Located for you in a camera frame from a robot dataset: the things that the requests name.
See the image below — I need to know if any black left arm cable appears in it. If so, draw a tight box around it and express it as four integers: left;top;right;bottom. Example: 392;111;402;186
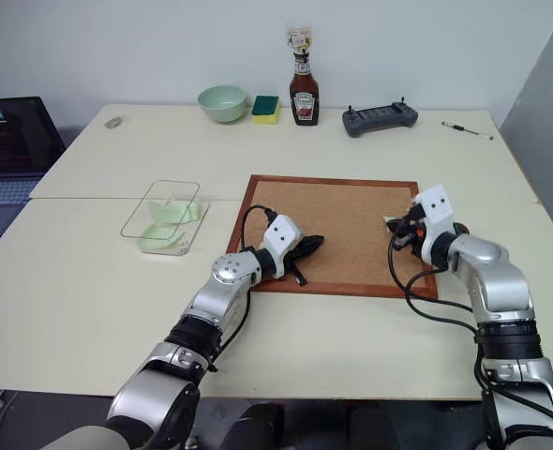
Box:
209;204;277;374

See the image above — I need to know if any wood-framed cork board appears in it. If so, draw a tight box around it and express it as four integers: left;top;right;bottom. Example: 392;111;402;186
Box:
226;174;440;300

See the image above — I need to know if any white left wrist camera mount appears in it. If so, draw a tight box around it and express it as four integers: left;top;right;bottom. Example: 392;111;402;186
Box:
259;214;304;278

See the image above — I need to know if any light green bowl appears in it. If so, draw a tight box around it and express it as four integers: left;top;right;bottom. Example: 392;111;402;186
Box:
197;84;248;124

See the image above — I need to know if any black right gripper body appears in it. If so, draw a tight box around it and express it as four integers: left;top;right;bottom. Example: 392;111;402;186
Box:
395;204;428;257

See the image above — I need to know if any clear plastic box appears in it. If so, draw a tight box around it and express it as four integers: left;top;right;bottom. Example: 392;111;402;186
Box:
119;179;211;257

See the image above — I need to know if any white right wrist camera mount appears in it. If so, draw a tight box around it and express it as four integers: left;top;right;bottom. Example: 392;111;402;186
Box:
412;184;459;269

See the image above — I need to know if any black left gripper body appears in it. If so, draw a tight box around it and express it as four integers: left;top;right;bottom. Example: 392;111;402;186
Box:
283;238;311;275

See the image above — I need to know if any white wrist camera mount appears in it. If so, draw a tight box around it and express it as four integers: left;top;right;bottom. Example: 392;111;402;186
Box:
259;214;304;278
412;184;459;269

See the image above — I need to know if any grey handheld controller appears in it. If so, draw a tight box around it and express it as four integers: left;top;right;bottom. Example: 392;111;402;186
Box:
341;97;420;139

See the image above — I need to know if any open laptop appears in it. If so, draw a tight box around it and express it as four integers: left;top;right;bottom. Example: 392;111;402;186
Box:
0;96;67;238

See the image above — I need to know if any black and white pen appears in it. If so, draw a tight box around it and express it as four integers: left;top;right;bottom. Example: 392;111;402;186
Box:
441;121;495;141

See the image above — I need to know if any grey partition panel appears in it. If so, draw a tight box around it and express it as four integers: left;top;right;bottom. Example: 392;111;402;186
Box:
499;0;553;263

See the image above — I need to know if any yellow and green sponge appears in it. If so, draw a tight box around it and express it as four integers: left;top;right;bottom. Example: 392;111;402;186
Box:
250;95;282;126

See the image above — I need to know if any ketchup bottle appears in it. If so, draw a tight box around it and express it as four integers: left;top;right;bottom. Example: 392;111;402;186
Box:
289;46;321;127

